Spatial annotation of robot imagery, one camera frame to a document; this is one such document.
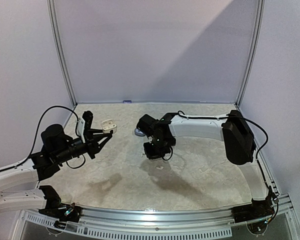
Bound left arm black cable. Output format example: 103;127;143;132
0;104;87;175

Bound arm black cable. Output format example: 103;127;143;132
162;111;280;206
0;104;87;175

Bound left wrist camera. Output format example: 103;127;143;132
75;110;93;143

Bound aluminium front rail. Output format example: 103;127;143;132
13;194;300;240

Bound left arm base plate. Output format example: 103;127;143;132
38;203;83;223

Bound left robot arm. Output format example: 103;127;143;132
0;124;117;223

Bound white earbud case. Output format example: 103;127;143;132
100;119;118;134

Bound left aluminium corner post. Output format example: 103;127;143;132
47;0;78;107

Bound right aluminium corner post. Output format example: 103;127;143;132
235;0;265;108

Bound aluminium corner post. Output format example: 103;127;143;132
235;0;265;108
47;0;78;107

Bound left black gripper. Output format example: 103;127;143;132
55;128;112;164

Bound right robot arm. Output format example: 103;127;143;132
136;110;271;218

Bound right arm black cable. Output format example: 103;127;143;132
162;111;280;206

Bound purple earbud charging case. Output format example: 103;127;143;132
134;128;145;137

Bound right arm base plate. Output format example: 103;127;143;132
231;203;277;223

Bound purple sticker on wall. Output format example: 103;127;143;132
122;100;132;104

